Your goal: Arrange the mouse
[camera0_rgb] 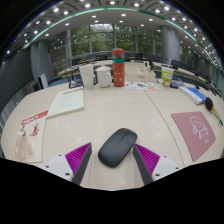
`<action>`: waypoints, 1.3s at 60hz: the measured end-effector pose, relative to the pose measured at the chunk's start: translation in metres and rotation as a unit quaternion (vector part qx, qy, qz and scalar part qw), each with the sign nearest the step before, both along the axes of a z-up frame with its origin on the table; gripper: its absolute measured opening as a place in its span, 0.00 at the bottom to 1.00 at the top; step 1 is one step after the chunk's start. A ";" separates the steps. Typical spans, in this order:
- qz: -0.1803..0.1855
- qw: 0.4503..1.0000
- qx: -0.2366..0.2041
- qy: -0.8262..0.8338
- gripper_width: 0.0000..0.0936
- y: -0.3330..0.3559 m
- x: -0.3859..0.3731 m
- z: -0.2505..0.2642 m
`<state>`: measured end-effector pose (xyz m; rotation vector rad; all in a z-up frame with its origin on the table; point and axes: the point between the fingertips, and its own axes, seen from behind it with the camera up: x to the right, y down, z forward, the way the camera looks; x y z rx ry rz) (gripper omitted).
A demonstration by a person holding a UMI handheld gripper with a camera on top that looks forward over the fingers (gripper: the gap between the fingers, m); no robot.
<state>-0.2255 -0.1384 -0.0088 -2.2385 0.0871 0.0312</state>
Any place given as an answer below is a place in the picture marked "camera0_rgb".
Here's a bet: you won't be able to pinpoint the white cardboard box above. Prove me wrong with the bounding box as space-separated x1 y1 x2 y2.
124 63 157 83

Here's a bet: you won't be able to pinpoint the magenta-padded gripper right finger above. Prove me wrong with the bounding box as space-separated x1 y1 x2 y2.
132 143 183 186

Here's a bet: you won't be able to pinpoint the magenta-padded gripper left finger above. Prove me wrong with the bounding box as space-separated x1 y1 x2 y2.
44 142 93 187

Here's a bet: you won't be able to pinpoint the white lidded teapot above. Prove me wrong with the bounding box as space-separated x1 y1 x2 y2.
95 65 113 88

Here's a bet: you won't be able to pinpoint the red and white leaflet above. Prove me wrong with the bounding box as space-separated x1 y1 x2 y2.
14 109 49 164

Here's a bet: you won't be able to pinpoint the paper cup with green print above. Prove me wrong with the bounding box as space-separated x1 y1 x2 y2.
161 65 175 88

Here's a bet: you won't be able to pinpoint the black handheld microphone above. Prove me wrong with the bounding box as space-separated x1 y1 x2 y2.
204 96 224 127

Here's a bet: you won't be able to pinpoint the colourful sticker sheet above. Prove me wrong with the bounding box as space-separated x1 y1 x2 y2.
124 81 160 92

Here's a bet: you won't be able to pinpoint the ceiling lights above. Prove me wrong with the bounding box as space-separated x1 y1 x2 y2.
4 0 223 68

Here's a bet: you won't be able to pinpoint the black computer mouse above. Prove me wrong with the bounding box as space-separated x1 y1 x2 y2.
97 127 138 169

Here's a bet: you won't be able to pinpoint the white leaning board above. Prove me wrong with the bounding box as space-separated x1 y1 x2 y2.
37 73 50 90

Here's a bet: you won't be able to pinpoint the blue and white book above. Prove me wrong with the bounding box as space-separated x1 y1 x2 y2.
178 85 208 106

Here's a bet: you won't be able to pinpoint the black conference desk unit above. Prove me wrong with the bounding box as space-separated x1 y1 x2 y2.
169 77 186 90

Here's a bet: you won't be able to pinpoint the red thermos bottle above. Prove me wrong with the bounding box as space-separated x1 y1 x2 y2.
111 47 126 88

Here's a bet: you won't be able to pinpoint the pink mouse pad with drawing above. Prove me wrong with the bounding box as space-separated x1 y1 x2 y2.
170 111 217 163

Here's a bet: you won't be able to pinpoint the cream booklet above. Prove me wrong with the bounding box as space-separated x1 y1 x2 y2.
46 87 85 119

